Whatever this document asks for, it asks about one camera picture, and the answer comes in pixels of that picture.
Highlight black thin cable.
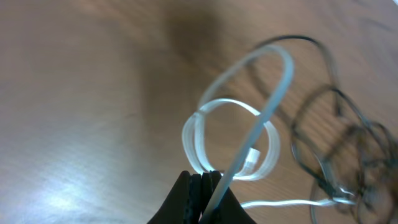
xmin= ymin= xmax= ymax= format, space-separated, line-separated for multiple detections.
xmin=245 ymin=34 xmax=398 ymax=224

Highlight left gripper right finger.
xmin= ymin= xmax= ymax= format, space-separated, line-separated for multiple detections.
xmin=199 ymin=171 xmax=256 ymax=224

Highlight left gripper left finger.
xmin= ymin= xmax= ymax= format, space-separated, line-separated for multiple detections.
xmin=147 ymin=170 xmax=201 ymax=224

